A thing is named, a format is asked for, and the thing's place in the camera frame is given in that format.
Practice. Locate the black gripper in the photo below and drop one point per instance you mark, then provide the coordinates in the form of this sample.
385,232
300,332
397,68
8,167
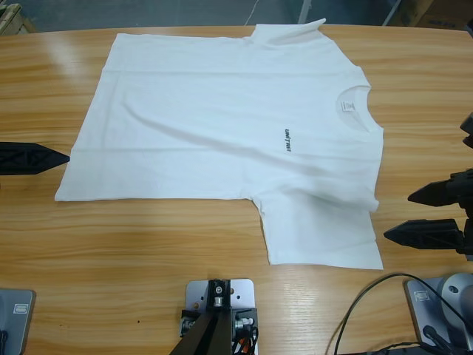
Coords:
469,214

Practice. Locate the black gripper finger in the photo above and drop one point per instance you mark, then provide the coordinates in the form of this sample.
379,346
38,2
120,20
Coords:
29,159

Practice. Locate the white T-shirt black logo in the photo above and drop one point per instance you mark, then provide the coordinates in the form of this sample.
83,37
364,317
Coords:
221,129

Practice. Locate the wooden pallet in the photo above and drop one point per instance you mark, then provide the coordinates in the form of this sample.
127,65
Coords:
16,20

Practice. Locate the cardboard box black lettering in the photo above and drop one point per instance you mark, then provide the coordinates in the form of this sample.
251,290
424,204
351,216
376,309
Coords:
443,11

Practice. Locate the white mounting plate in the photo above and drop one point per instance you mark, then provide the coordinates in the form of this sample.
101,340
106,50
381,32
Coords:
244,290

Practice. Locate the cardboard box green print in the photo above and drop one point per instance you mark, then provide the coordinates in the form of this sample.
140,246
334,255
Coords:
408,11

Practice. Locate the white slanted metal leg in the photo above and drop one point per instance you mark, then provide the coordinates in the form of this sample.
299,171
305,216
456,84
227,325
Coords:
392,11

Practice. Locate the white upright metal leg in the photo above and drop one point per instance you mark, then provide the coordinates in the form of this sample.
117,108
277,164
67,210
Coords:
306,10

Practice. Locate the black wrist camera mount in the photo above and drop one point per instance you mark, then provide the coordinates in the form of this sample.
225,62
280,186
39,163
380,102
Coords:
466,129

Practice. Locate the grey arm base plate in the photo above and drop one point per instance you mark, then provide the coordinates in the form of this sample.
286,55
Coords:
419,314
16,325

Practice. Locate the black corner bracket silver knob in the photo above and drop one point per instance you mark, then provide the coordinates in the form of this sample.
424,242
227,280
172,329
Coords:
186,325
244,320

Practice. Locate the dark camera post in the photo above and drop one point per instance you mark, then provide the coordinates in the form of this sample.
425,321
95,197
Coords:
210,340

